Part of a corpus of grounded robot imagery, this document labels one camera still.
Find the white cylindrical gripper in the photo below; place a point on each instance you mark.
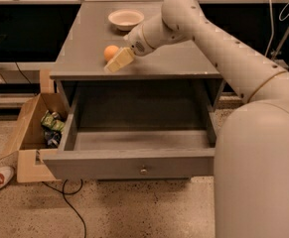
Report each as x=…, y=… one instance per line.
x=136, y=41

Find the orange fruit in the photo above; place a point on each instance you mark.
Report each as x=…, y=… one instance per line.
x=109, y=52

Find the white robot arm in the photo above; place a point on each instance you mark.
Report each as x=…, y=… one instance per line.
x=251, y=166

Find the grey open top drawer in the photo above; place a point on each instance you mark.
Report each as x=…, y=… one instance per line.
x=111, y=133

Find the round metal drawer knob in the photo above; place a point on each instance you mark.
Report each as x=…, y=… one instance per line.
x=143, y=171

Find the white paper bowl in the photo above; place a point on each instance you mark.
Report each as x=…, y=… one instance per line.
x=125, y=19

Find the grey wooden cabinet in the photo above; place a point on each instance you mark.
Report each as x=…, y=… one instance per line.
x=81, y=63

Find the green snack bag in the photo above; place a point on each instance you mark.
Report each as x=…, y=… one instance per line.
x=53, y=122

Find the blue snack bag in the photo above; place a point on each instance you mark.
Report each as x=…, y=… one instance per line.
x=52, y=138

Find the open cardboard box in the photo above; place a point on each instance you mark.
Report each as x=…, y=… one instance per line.
x=27, y=139

